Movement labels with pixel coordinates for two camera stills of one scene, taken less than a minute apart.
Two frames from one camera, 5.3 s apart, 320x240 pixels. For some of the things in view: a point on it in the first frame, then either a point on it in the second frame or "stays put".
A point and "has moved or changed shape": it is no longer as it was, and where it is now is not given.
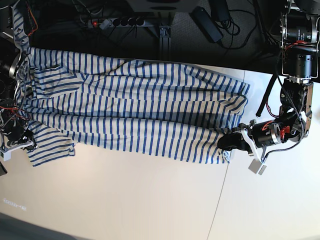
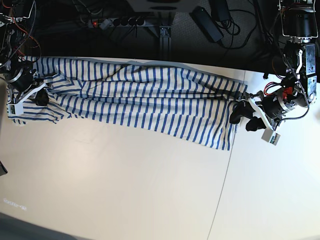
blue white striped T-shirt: (157, 108) has moved or changed shape
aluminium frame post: (165, 50) stays put
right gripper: (262, 134) to (272, 107)
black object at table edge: (3, 170) stays put
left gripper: (14, 136) to (20, 75)
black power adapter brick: (207, 24) stays put
